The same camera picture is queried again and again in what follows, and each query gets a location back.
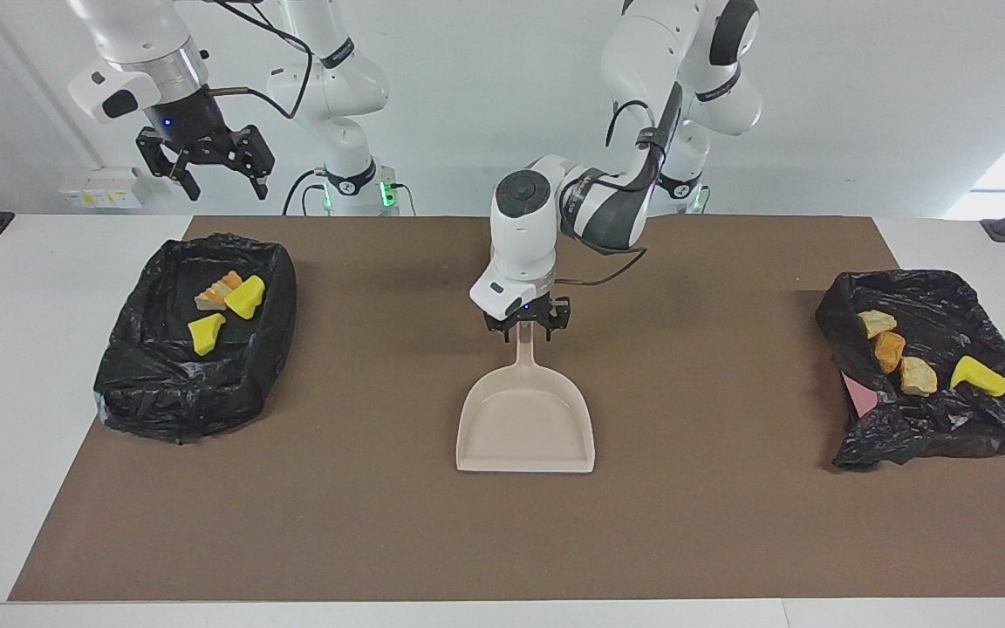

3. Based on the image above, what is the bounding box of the beige plastic dustpan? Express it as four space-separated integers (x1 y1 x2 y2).
455 323 596 474

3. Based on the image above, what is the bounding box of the yellow wavy sponge piece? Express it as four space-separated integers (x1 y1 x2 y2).
223 275 266 320

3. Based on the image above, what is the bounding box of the yellow trapezoid sponge piece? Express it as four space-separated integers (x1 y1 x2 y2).
188 312 227 357

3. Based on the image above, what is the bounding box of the brown toy bread roll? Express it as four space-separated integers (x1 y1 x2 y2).
873 331 906 374

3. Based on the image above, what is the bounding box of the yellow notched sponge piece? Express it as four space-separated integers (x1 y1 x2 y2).
949 355 1005 399

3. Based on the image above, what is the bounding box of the black bag lined rectangular bin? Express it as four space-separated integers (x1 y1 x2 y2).
92 231 298 444

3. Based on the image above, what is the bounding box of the pink plastic bin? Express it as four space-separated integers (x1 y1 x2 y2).
840 370 880 420

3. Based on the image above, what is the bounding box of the crumpled black trash bag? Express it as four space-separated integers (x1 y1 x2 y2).
814 269 1005 472

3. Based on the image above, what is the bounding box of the brown paper table mat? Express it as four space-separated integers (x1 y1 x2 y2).
8 215 1005 603

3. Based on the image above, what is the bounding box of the black base cable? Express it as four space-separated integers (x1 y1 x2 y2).
283 168 322 216

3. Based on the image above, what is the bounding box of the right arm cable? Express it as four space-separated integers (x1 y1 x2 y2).
204 0 316 120

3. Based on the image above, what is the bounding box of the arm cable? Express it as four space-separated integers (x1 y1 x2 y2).
553 83 687 287
204 0 316 120

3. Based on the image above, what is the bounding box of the white wall socket box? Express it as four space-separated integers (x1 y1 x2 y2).
60 167 151 210

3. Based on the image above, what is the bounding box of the white wall cable duct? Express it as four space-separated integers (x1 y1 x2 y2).
0 0 111 171

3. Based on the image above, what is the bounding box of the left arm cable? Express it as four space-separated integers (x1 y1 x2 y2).
553 83 687 287

